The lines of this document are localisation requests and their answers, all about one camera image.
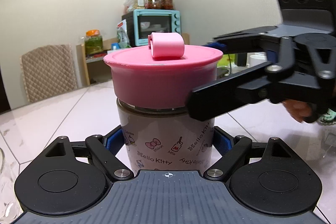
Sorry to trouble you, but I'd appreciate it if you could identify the white mug rear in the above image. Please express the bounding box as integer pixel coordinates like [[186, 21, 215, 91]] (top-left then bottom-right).
[[249, 55, 267, 68]]

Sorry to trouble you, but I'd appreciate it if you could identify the pink Hello Kitty bottle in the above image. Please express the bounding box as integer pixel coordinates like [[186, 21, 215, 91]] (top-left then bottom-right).
[[117, 100, 214, 173]]

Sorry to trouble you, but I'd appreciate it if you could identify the right human hand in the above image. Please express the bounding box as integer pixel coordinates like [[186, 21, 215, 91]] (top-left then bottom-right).
[[282, 100, 313, 123]]

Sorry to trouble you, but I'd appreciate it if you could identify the wooden shelf unit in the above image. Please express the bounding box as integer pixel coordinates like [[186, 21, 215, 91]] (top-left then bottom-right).
[[76, 32, 190, 86]]

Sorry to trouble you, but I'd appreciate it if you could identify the orange lid pickle jar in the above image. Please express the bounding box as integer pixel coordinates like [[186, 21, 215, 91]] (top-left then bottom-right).
[[84, 30, 104, 55]]

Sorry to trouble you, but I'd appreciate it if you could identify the green towel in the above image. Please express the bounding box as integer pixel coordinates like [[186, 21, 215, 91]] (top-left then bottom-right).
[[317, 109, 336, 126]]

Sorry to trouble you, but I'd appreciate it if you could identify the teal toaster oven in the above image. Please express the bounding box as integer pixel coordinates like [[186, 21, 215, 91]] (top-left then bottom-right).
[[122, 9, 181, 47]]

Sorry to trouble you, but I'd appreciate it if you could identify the pale contents glass jar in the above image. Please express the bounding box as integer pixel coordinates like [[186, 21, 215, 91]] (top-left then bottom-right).
[[132, 0, 145, 10]]

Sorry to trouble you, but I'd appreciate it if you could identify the red chili jar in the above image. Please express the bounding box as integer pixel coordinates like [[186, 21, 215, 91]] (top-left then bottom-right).
[[146, 0, 161, 10], [160, 0, 174, 10]]

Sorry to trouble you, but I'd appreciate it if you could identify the black power adapter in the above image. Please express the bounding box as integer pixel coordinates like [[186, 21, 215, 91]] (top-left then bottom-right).
[[235, 53, 247, 67]]

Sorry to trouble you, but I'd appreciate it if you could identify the green tissue box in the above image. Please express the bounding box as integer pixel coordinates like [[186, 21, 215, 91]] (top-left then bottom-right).
[[217, 54, 236, 67]]

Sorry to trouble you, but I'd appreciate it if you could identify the quilted beige chair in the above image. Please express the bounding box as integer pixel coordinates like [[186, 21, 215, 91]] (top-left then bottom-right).
[[20, 44, 77, 103]]

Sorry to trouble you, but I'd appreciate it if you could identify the pink bottle cap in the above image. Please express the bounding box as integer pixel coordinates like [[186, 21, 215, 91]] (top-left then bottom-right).
[[104, 32, 223, 109]]

